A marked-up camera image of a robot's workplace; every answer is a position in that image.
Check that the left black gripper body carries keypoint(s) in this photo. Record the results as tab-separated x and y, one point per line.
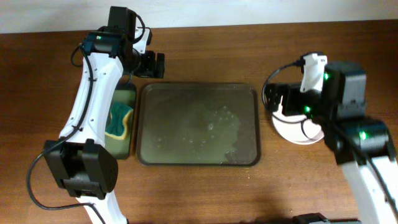
146	66

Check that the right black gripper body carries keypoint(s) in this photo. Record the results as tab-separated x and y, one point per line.
307	103

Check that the pink rimmed white plate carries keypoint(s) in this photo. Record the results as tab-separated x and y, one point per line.
297	129

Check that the green and yellow sponge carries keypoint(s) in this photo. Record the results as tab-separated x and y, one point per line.
120	115

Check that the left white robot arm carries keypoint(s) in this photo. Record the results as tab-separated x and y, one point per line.
78	160

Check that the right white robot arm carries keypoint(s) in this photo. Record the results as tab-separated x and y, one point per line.
362	146

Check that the large dark brown tray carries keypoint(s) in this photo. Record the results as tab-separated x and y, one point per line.
198	124

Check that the small green tray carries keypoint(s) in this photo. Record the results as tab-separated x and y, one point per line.
120	148

